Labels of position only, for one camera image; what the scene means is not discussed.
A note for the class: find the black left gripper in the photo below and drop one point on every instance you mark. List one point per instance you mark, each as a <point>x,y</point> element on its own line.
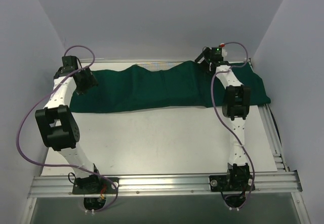
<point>86,83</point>

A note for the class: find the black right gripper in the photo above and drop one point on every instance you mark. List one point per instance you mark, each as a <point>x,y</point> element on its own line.
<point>202,55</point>

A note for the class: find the green surgical cloth kit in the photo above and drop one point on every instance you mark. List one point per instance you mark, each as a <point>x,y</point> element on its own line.
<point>136,88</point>

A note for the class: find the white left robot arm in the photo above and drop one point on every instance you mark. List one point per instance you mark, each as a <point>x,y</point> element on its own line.
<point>59,129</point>

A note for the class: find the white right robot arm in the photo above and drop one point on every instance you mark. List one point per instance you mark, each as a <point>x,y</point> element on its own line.
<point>235,109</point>

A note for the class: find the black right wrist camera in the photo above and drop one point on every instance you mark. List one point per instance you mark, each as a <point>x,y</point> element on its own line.
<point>217,54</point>

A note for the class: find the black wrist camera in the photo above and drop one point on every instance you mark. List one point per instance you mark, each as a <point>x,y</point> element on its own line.
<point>70,63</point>
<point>217,54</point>

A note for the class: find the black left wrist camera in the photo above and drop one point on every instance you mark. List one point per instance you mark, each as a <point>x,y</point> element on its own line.
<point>70,63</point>

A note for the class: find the back aluminium frame rail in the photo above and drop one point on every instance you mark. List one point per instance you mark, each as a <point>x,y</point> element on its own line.
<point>136,61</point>

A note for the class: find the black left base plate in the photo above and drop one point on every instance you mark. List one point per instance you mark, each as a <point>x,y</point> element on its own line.
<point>93,185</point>

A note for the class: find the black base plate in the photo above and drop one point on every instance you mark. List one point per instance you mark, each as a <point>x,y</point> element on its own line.
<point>225,183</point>
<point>93,185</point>

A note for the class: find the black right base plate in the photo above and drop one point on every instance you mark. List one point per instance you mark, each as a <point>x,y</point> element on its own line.
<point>225,183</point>

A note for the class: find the front aluminium frame rail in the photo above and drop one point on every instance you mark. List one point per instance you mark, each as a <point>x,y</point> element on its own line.
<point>166,185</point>

